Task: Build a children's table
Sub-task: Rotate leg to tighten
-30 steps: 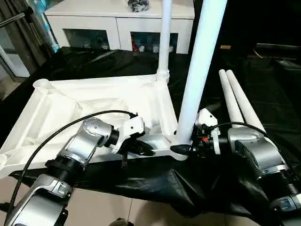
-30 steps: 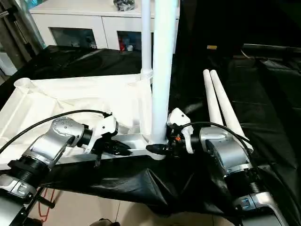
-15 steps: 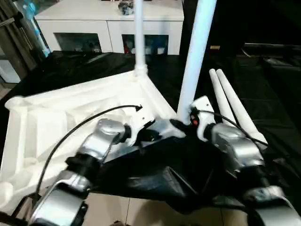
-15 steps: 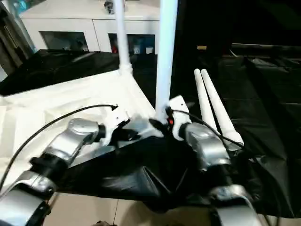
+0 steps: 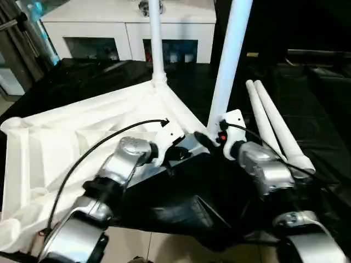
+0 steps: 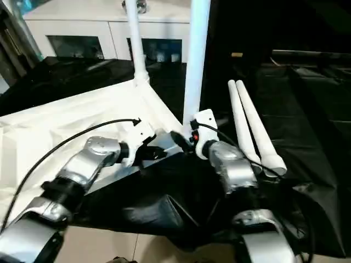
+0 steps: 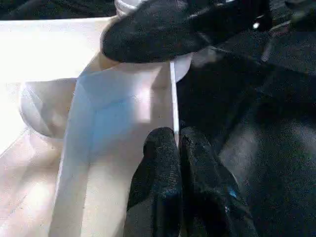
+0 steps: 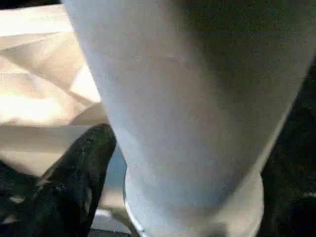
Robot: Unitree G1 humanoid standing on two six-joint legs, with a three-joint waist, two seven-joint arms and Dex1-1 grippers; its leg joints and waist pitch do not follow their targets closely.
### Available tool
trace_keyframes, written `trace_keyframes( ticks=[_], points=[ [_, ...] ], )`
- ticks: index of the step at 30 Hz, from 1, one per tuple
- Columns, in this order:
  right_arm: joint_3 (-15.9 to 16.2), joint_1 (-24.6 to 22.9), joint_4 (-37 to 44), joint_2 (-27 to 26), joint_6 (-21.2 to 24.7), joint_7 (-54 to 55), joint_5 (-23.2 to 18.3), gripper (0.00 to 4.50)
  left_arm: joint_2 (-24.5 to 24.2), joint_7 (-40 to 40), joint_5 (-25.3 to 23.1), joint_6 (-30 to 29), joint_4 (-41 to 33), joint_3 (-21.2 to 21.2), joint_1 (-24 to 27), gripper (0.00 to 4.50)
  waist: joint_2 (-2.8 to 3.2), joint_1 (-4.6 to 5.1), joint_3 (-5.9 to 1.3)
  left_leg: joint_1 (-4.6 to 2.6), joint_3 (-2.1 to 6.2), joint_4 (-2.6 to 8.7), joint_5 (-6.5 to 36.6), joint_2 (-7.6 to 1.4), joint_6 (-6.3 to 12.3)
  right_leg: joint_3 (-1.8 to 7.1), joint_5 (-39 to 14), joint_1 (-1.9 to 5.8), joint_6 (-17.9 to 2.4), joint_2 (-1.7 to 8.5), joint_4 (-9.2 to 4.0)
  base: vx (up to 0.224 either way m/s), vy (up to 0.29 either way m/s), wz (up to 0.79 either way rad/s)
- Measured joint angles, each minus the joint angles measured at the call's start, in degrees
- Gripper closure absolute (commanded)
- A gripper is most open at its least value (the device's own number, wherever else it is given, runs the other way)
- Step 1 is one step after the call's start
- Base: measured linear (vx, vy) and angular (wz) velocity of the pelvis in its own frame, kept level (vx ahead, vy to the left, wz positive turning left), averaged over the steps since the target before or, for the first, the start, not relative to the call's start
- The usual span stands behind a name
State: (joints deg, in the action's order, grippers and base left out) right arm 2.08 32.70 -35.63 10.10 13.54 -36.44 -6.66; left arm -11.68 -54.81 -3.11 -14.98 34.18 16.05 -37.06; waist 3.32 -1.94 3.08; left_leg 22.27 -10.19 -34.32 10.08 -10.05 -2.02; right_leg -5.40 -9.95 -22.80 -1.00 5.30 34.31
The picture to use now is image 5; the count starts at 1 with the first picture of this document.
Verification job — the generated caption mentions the white plastic table leg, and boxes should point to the white plastic table leg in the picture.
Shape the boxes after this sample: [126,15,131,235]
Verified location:
[206,0,253,144]
[245,79,288,164]
[148,0,168,90]
[253,79,316,175]

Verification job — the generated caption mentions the white plastic table top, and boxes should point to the white plastic table top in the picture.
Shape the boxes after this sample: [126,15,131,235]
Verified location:
[0,79,212,254]

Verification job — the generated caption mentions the black plastic mat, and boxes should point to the black plastic mat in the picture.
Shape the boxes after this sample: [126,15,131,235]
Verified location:
[0,57,351,253]

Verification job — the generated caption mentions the black draped furniture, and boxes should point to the black draped furniture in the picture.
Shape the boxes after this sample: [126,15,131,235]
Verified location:
[211,0,351,72]

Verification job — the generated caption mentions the black parts in clear bag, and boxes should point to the black parts in clear bag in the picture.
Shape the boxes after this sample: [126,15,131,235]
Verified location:
[138,0,166,16]

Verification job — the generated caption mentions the white sideboard cabinet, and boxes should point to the white sideboard cabinet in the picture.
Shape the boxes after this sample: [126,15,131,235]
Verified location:
[40,0,217,65]

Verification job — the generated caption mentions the blue white plastic package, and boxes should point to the blue white plastic package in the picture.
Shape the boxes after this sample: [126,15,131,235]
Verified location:
[16,0,60,66]

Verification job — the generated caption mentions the grey curtain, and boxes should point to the grey curtain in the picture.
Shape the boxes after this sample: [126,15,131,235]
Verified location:
[0,0,42,88]

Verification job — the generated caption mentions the metal rod with black knob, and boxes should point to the metal rod with black knob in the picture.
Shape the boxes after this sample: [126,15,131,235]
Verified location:
[0,15,27,31]

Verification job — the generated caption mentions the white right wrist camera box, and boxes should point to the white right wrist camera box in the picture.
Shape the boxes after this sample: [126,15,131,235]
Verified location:
[218,109,247,160]

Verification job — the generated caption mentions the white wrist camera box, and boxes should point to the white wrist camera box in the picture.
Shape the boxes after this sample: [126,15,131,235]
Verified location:
[156,120,186,167]
[218,109,247,160]

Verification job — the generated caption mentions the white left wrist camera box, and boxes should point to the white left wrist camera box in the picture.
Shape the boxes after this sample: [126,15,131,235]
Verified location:
[156,120,186,167]

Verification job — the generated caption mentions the black right camera cable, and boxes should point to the black right camera cable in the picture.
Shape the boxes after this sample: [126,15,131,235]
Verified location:
[219,122,316,179]

